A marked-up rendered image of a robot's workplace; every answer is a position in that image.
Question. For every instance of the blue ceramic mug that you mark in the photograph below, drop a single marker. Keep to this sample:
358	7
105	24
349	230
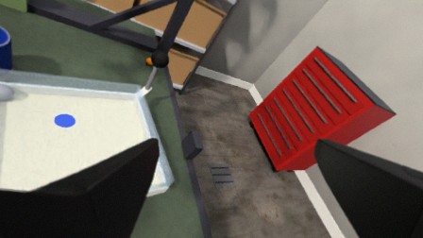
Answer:
5	49

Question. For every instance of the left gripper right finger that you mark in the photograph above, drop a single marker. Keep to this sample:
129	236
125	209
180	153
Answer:
380	198

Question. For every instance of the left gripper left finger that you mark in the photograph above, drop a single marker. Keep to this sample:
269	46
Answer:
103	200

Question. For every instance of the dark grey block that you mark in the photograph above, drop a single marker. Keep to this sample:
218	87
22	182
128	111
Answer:
192	145

